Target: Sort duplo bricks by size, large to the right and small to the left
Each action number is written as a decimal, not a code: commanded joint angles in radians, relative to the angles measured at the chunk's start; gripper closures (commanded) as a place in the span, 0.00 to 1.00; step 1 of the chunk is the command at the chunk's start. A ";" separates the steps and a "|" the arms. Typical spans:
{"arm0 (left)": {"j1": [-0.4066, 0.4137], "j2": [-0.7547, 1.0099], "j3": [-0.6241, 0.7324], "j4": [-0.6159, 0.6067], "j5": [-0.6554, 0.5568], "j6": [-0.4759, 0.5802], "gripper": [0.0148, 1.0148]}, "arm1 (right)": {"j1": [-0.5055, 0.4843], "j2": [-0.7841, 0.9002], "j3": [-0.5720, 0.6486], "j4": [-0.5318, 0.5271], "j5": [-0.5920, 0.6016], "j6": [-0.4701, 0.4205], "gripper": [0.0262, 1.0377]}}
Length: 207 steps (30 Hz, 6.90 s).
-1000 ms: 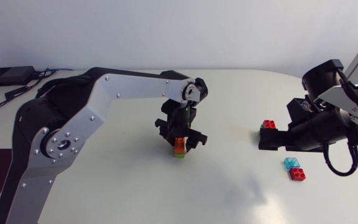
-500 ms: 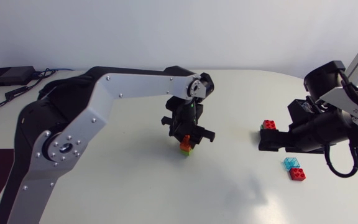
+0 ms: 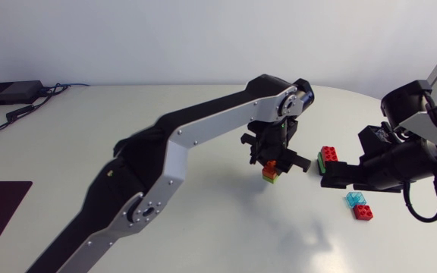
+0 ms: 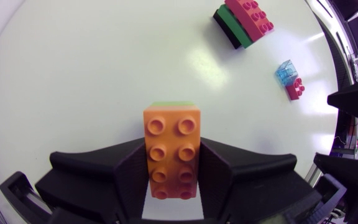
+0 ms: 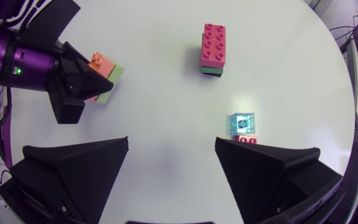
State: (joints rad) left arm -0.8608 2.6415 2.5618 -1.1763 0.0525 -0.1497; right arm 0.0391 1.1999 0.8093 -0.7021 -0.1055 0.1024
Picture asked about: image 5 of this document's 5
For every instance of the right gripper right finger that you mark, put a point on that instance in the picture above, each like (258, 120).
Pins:
(269, 177)

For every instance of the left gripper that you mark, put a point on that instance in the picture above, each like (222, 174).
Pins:
(62, 76)

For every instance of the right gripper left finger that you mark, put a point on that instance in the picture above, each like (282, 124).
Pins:
(73, 177)

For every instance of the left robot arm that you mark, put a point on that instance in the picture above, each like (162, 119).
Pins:
(33, 67)

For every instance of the orange toy brick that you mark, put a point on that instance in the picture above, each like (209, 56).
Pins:
(101, 63)

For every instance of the light green toy brick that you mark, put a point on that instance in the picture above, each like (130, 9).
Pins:
(117, 74)

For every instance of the small red toy brick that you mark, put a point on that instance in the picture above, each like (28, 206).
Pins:
(245, 139)

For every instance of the clear blue toy brick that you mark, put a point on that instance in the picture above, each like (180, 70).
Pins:
(242, 124)

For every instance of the dark mat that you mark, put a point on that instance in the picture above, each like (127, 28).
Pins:
(7, 140)

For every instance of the black toy brick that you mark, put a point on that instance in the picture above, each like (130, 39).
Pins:
(211, 75)

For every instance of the large red toy brick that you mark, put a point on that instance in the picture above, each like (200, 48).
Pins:
(213, 46)

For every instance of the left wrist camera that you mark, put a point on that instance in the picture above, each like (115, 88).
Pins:
(51, 21)

